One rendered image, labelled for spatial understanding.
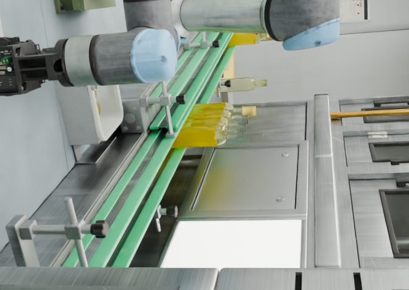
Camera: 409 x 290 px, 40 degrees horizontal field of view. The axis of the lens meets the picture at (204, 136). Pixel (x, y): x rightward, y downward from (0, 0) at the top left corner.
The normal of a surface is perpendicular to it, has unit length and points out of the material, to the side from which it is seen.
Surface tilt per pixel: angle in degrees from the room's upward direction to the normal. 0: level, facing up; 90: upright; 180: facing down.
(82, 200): 90
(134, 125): 90
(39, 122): 0
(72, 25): 0
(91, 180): 90
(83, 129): 90
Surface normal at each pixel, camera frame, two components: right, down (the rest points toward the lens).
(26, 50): 0.98, -0.04
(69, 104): -0.18, 0.40
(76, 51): -0.22, -0.19
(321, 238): -0.12, -0.92
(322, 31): 0.28, 0.32
